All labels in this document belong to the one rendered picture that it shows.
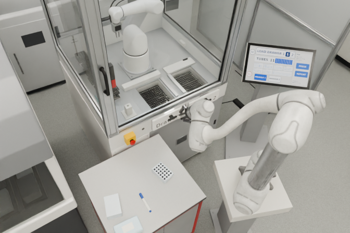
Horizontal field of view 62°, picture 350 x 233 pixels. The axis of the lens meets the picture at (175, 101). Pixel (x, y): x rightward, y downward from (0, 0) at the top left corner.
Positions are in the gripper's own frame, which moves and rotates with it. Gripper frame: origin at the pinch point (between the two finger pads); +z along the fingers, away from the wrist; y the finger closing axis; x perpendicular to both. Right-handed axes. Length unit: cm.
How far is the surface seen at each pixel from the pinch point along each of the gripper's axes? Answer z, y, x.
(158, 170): 8.4, -25.7, 27.0
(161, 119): 14.8, 3.7, 7.7
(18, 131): -51, 25, 87
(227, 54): -12, 25, -47
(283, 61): -10, 4, -94
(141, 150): 23.6, -10.3, 27.4
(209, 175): 77, -66, -35
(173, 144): 52, -20, -6
